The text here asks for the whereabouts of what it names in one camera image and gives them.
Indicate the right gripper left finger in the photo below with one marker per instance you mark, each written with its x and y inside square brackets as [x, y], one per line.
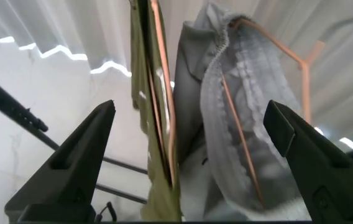
[67, 174]

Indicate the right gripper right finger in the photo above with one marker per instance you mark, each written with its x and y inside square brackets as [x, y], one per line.
[328, 183]

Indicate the pink clothes hanger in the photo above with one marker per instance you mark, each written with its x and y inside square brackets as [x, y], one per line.
[171, 130]
[304, 93]

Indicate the green garment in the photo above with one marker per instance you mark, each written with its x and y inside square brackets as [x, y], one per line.
[139, 62]

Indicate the pale grey garment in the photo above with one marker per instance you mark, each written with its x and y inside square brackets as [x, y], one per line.
[189, 93]

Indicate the black clothes rack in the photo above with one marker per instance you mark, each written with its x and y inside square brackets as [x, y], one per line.
[8, 105]

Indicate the white curtain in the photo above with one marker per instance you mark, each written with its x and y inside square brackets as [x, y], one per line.
[71, 25]

